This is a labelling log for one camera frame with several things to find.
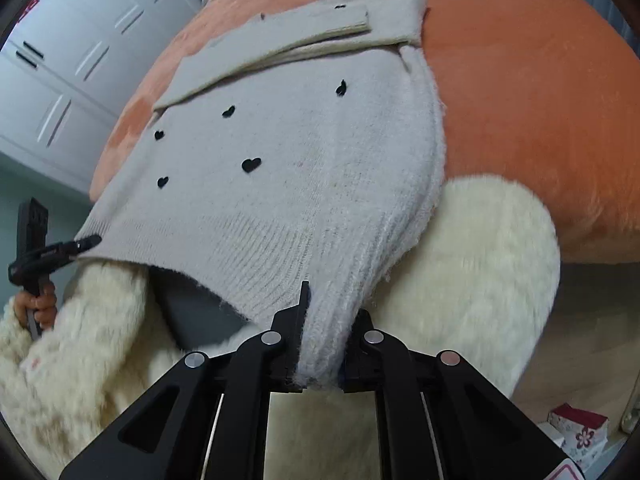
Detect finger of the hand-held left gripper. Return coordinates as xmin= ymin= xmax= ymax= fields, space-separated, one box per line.
xmin=42 ymin=234 xmax=103 ymax=264

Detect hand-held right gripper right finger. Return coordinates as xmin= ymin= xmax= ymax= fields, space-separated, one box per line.
xmin=342 ymin=309 xmax=587 ymax=480

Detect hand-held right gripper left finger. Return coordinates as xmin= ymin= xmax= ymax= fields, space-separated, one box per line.
xmin=59 ymin=282 xmax=310 ymax=480

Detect grey knit sweater black hearts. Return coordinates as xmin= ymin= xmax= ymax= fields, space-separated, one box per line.
xmin=75 ymin=0 xmax=449 ymax=392

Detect person's left forearm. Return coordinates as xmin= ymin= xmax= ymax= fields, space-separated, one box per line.
xmin=0 ymin=259 xmax=166 ymax=466

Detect person's left hand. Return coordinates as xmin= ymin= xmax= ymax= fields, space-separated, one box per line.
xmin=12 ymin=280 xmax=57 ymax=332

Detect person's cream fluffy coat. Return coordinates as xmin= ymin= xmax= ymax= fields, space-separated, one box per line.
xmin=150 ymin=174 xmax=562 ymax=480

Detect white panelled wardrobe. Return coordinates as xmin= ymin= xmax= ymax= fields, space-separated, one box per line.
xmin=0 ymin=0 xmax=212 ymax=196

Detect red wardrobe sticker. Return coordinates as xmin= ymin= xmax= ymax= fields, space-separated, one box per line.
xmin=16 ymin=0 xmax=42 ymax=25

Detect floral printed box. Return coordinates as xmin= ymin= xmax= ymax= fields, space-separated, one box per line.
xmin=536 ymin=402 xmax=612 ymax=472

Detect orange fleece blanket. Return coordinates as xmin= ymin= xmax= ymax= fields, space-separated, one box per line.
xmin=89 ymin=0 xmax=640 ymax=267

